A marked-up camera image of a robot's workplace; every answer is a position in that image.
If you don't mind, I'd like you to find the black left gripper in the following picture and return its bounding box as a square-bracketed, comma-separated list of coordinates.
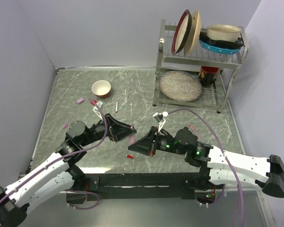
[80, 113, 136, 147]

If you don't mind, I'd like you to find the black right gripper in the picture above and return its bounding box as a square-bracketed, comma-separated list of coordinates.
[129, 126, 187, 156]

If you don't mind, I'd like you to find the thick white red marker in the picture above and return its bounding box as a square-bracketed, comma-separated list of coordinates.
[115, 101, 118, 113]

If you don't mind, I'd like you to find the pink highlighter cap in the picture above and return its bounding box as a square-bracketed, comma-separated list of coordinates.
[76, 98, 84, 104]

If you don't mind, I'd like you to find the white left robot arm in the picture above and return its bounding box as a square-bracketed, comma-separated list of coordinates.
[0, 114, 137, 227]

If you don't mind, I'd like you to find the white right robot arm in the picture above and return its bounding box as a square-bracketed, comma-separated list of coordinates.
[128, 126, 284, 198]

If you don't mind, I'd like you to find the thin red pen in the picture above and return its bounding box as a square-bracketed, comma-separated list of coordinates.
[190, 125, 201, 140]

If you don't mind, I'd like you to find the black base bar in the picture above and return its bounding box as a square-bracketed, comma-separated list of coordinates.
[66, 172, 218, 201]

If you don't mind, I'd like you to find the cream red bowl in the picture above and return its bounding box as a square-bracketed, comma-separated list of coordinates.
[91, 80, 111, 98]

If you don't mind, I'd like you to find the speckled grey plate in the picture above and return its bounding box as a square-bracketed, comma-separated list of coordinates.
[160, 70, 203, 102]

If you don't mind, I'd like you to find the steel dish rack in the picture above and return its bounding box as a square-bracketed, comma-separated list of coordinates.
[152, 19, 249, 114]

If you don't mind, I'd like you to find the red black cup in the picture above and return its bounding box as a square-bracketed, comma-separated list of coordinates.
[198, 66, 219, 87]

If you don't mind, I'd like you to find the blue dotted dish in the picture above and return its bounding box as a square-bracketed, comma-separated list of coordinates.
[199, 40, 241, 55]

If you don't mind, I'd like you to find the red rimmed plate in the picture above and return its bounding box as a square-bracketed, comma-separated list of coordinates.
[171, 9, 192, 55]

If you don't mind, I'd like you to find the black dish on rack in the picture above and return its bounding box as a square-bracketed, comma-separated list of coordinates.
[199, 32, 244, 49]

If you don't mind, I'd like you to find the cream plate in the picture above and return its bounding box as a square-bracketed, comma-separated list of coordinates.
[184, 10, 202, 56]

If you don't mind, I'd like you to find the cream bowl on rack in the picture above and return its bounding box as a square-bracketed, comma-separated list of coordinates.
[207, 24, 241, 42]

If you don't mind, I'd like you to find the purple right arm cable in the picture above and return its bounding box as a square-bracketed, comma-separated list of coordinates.
[165, 108, 246, 227]

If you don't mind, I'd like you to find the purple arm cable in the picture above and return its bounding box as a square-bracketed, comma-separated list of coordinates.
[0, 98, 109, 220]
[165, 108, 246, 227]

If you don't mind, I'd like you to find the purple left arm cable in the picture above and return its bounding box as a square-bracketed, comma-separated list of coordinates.
[0, 98, 109, 220]

